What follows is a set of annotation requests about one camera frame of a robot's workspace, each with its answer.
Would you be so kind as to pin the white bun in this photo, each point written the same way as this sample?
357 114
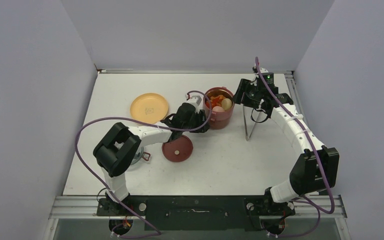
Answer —
226 104

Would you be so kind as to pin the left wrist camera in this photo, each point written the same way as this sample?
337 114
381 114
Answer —
195 101

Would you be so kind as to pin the red round lid left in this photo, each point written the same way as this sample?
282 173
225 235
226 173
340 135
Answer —
178 150

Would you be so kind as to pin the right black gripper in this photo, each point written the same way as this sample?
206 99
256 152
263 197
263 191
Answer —
241 96

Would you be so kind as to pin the aluminium frame rail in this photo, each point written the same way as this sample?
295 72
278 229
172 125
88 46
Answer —
197 152

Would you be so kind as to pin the beige egg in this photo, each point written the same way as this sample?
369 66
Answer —
218 109

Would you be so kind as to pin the orange plastic plate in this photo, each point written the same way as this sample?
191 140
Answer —
149 108

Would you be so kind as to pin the red steel bowl tall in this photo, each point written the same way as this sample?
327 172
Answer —
219 120

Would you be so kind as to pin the orange fried food pieces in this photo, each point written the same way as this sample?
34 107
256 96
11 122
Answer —
215 101

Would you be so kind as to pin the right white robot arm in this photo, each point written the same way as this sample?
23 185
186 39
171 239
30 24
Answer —
316 166

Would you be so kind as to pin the grey transparent lid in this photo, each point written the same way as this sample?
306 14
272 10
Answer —
141 155

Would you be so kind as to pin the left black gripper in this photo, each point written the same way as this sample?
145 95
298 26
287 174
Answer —
200 119

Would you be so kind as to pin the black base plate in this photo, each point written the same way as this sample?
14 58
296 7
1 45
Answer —
200 212

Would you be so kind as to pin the red steel bowl with handles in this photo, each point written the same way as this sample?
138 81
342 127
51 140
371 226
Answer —
214 92

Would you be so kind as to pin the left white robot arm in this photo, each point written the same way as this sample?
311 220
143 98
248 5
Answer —
117 149

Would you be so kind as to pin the metal tongs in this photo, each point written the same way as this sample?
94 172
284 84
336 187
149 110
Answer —
250 118

